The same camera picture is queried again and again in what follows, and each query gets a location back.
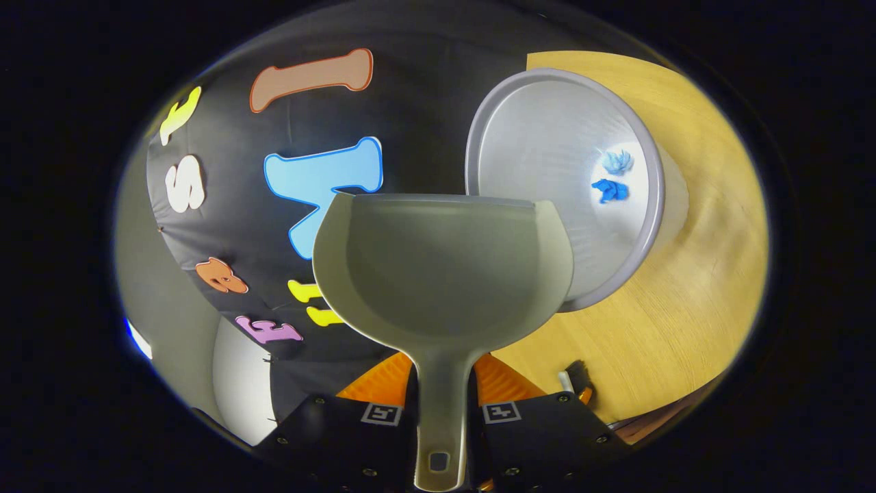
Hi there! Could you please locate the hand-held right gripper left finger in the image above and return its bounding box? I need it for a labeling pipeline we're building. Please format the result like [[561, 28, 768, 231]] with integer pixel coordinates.
[[257, 351, 420, 493]]

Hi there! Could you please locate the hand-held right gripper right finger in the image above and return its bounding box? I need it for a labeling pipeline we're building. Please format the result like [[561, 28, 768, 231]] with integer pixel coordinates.
[[469, 351, 634, 493]]

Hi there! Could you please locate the small white broom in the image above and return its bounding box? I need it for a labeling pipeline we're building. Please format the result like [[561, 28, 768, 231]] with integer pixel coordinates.
[[558, 359, 593, 405]]

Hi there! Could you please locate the white plastic dustpan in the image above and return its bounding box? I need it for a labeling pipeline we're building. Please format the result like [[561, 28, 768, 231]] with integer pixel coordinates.
[[312, 192, 576, 492]]

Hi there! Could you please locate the dark blue paper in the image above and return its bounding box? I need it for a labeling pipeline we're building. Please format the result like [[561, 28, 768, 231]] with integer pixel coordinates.
[[591, 178, 630, 205]]

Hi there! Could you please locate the white plastic garbage bin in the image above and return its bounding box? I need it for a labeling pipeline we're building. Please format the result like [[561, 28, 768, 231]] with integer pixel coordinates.
[[464, 67, 691, 314]]

